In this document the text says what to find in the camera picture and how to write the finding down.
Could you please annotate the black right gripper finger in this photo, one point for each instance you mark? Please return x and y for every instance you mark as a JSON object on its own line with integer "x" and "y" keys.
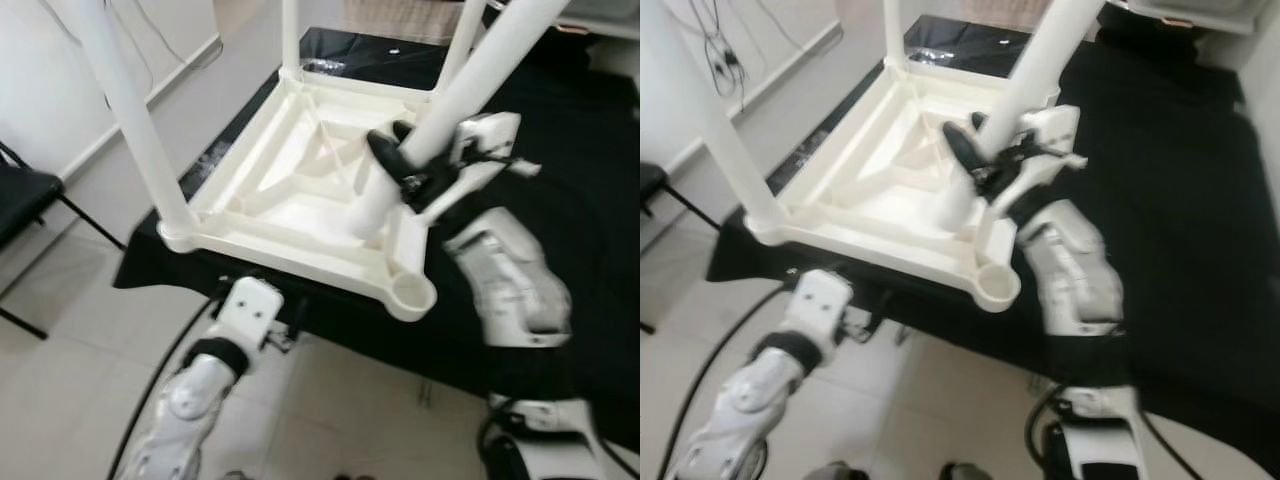
{"x": 968, "y": 152}
{"x": 403, "y": 129}
{"x": 390, "y": 162}
{"x": 981, "y": 123}

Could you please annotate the white plastic table leg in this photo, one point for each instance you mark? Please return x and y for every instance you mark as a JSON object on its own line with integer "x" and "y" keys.
{"x": 730, "y": 140}
{"x": 460, "y": 45}
{"x": 1045, "y": 65}
{"x": 890, "y": 30}
{"x": 130, "y": 120}
{"x": 480, "y": 75}
{"x": 290, "y": 35}

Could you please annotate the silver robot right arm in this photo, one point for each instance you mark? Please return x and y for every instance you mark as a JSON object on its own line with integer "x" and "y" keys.
{"x": 1080, "y": 280}
{"x": 510, "y": 280}

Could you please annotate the woven wicker bench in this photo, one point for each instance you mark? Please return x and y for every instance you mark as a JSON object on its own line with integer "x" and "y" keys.
{"x": 990, "y": 12}
{"x": 400, "y": 15}

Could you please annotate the black table cloth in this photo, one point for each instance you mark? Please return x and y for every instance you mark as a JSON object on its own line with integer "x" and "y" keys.
{"x": 570, "y": 230}
{"x": 1160, "y": 200}

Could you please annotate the silver robot left leg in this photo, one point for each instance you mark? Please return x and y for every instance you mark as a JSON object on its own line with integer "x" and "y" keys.
{"x": 830, "y": 473}

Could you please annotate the silver robot leg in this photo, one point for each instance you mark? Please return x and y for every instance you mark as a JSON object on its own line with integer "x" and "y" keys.
{"x": 965, "y": 473}
{"x": 830, "y": 473}

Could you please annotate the silver robot right leg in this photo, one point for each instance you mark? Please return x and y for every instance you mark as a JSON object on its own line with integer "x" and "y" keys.
{"x": 965, "y": 473}

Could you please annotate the small copper round knob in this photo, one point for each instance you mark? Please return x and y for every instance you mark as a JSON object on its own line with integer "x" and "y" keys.
{"x": 1175, "y": 22}
{"x": 575, "y": 30}

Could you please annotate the white shelf board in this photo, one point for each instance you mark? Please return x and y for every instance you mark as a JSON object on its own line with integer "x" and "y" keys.
{"x": 1220, "y": 26}

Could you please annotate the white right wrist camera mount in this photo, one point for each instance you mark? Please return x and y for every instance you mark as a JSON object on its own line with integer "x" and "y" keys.
{"x": 1055, "y": 130}
{"x": 490, "y": 135}

